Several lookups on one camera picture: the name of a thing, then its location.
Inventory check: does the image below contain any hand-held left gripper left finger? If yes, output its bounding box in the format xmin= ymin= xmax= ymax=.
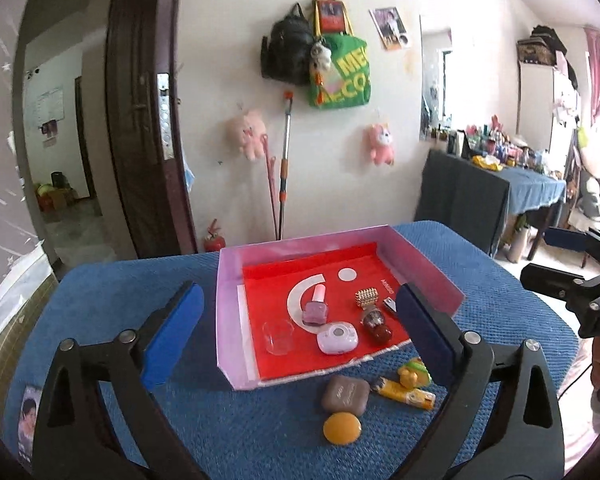
xmin=32 ymin=281 xmax=206 ymax=480

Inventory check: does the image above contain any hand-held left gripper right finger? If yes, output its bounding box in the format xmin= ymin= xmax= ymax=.
xmin=394 ymin=282 xmax=566 ymax=480

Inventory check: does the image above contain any pink nail polish bottle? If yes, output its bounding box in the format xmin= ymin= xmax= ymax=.
xmin=302 ymin=284 xmax=329 ymax=326

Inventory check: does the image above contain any yellow lighter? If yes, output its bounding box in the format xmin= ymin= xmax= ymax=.
xmin=371 ymin=377 xmax=437 ymax=412

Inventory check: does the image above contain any star print curtain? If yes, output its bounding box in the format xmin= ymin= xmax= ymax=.
xmin=0 ymin=0 xmax=46 ymax=331

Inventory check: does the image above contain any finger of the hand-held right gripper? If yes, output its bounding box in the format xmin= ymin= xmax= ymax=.
xmin=520 ymin=261 xmax=600 ymax=311
xmin=542 ymin=226 xmax=600 ymax=271

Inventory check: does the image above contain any green tote bag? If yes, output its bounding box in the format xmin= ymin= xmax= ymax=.
xmin=307 ymin=34 xmax=372 ymax=110

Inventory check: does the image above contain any pink fox plush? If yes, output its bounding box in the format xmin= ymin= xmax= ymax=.
xmin=362 ymin=122 xmax=396 ymax=167

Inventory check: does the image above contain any glitter bottle with red ball cap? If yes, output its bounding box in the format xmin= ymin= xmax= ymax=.
xmin=360 ymin=307 xmax=393 ymax=345

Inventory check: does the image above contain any row of cosmetic bottles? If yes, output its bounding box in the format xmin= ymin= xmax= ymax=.
xmin=430 ymin=115 xmax=561 ymax=178

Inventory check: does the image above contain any pink round device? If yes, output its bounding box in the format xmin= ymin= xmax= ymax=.
xmin=316 ymin=322 xmax=358 ymax=356

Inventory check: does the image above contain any pink pig plush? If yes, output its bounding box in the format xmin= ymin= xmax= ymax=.
xmin=223 ymin=107 xmax=268 ymax=162

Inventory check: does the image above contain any panda plush charm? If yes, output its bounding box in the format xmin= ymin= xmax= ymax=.
xmin=310 ymin=41 xmax=332 ymax=72

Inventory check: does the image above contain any wall mirror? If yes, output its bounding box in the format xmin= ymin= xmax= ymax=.
xmin=419 ymin=15 xmax=453 ymax=142

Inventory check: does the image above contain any blue table cloth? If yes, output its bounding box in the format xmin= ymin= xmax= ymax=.
xmin=500 ymin=165 xmax=567 ymax=221

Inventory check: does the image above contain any white sheer cloth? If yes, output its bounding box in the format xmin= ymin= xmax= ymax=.
xmin=0 ymin=242 xmax=51 ymax=361

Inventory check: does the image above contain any green capybara toy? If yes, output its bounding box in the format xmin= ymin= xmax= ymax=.
xmin=397 ymin=357 xmax=433 ymax=391

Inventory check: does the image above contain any small photo card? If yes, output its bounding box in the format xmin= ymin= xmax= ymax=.
xmin=17 ymin=385 xmax=43 ymax=461

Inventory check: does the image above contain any white wardrobe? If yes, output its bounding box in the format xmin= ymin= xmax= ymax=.
xmin=517 ymin=60 xmax=581 ymax=176

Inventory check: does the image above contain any red bag with yellow straps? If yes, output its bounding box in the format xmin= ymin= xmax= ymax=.
xmin=312 ymin=0 xmax=353 ymax=36

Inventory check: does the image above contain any patterned storage bag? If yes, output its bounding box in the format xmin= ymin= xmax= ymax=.
xmin=516 ymin=25 xmax=568 ymax=67

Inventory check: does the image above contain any dark wooden door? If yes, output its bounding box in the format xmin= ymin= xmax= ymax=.
xmin=105 ymin=0 xmax=198 ymax=258

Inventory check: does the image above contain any clear glass cup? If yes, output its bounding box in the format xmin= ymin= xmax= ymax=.
xmin=262 ymin=321 xmax=295 ymax=357

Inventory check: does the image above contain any brown earbuds case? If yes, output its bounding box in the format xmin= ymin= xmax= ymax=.
xmin=321 ymin=375 xmax=371 ymax=418

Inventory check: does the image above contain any wall photo poster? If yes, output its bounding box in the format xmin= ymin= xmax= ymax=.
xmin=369 ymin=6 xmax=412 ymax=51

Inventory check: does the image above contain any pink cardboard box red liner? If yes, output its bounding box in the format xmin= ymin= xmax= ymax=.
xmin=215 ymin=225 xmax=467 ymax=391

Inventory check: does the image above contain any orange round tin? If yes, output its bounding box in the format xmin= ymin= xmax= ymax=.
xmin=323 ymin=412 xmax=363 ymax=446

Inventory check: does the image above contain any black backpack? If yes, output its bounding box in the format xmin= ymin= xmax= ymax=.
xmin=260 ymin=2 xmax=317 ymax=86

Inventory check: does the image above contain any black table cloth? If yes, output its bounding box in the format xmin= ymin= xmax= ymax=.
xmin=415 ymin=149 xmax=511 ymax=258

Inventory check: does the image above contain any pink fly swatter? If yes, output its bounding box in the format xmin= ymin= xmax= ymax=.
xmin=261 ymin=135 xmax=281 ymax=241

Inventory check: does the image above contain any red fire extinguisher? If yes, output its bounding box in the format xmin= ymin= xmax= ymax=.
xmin=202 ymin=218 xmax=227 ymax=253

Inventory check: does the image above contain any metal mop handle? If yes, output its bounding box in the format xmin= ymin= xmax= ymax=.
xmin=275 ymin=91 xmax=295 ymax=241

